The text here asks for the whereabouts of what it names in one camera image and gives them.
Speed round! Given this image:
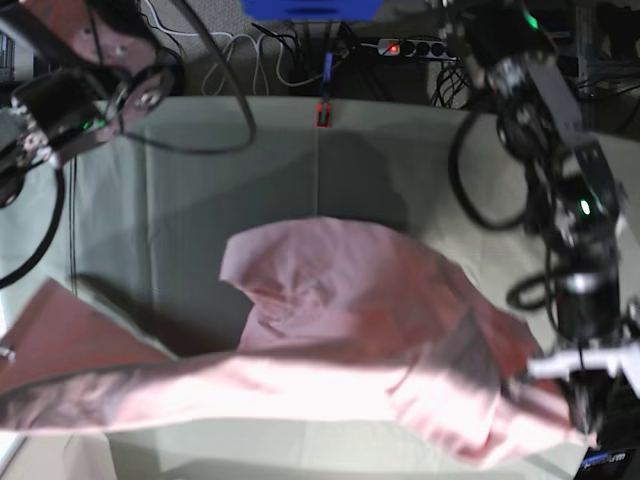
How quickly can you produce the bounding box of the green table cloth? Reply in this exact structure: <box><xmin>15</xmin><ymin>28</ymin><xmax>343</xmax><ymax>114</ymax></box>
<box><xmin>0</xmin><ymin>96</ymin><xmax>640</xmax><ymax>480</ymax></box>

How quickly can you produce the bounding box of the pink printed t-shirt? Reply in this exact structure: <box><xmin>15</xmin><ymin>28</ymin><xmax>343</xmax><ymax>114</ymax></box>
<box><xmin>1</xmin><ymin>218</ymin><xmax>593</xmax><ymax>467</ymax></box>

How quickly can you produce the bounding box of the white cardboard box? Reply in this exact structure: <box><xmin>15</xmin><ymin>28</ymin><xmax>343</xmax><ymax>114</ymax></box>
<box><xmin>1</xmin><ymin>434</ymin><xmax>117</xmax><ymax>480</ymax></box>

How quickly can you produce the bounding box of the black power strip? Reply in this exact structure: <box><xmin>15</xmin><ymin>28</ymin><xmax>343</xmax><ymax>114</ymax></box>
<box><xmin>376</xmin><ymin>38</ymin><xmax>457</xmax><ymax>61</ymax></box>

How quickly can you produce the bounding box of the blue plastic box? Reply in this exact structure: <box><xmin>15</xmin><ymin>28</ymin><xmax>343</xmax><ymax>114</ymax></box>
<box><xmin>241</xmin><ymin>0</ymin><xmax>382</xmax><ymax>21</ymax></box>

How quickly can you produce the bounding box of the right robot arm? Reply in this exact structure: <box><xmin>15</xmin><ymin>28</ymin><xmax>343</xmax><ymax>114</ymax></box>
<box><xmin>1</xmin><ymin>1</ymin><xmax>185</xmax><ymax>207</ymax></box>

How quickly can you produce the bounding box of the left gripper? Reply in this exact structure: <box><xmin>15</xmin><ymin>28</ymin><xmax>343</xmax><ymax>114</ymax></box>
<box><xmin>527</xmin><ymin>320</ymin><xmax>639</xmax><ymax>435</ymax></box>

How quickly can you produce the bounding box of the red black clamp middle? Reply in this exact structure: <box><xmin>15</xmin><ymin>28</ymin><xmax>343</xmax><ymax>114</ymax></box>
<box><xmin>315</xmin><ymin>51</ymin><xmax>334</xmax><ymax>128</ymax></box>

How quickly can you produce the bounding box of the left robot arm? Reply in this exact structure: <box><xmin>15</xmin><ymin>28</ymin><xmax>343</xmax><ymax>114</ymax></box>
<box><xmin>439</xmin><ymin>1</ymin><xmax>639</xmax><ymax>434</ymax></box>

